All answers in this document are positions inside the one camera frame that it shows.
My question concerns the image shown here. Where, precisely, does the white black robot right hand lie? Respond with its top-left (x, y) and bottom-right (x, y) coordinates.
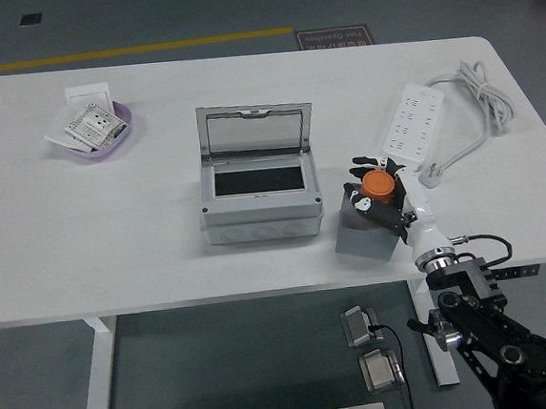
top-left (340, 148), bottom-right (455, 271)

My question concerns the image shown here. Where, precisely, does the orange cylinder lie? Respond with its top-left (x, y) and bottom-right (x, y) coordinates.
top-left (358, 168), bottom-right (398, 207)

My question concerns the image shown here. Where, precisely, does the transparent hinged box lid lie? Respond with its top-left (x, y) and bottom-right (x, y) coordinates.
top-left (194, 97), bottom-right (317, 167)

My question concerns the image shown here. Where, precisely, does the grey cube with round hole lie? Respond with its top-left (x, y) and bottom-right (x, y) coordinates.
top-left (330, 188), bottom-right (403, 268)

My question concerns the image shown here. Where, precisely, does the grey electrical junction box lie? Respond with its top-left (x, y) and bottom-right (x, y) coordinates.
top-left (194, 150), bottom-right (329, 249)

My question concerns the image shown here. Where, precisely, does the white power strip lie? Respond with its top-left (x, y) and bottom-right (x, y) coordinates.
top-left (373, 79), bottom-right (452, 175)

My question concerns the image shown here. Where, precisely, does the black table control panel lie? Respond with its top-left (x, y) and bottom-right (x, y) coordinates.
top-left (491, 262), bottom-right (542, 281)

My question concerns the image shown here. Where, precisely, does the silver foot pedal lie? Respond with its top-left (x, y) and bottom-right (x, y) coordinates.
top-left (338, 303), bottom-right (387, 350)
top-left (356, 345), bottom-right (408, 395)

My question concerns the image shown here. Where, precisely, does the dark floor sign with lettering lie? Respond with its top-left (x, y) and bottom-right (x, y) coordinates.
top-left (293, 24), bottom-right (374, 53)

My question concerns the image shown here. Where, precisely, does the purple plastic tray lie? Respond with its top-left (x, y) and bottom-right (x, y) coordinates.
top-left (55, 97), bottom-right (136, 163)

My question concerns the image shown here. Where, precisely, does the socket plate with printed label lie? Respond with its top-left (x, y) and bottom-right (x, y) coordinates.
top-left (61, 98), bottom-right (126, 154)

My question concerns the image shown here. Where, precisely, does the white flat plate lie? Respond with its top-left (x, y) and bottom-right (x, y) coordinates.
top-left (41, 104), bottom-right (92, 156)

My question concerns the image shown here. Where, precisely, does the white power cord with plug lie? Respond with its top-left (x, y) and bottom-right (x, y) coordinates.
top-left (407, 56), bottom-right (523, 190)

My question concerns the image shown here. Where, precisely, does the black pedal cable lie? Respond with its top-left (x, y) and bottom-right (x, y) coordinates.
top-left (367, 321), bottom-right (416, 409)

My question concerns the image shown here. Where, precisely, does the plain white switch plate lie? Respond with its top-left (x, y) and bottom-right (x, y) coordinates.
top-left (63, 82), bottom-right (115, 113)

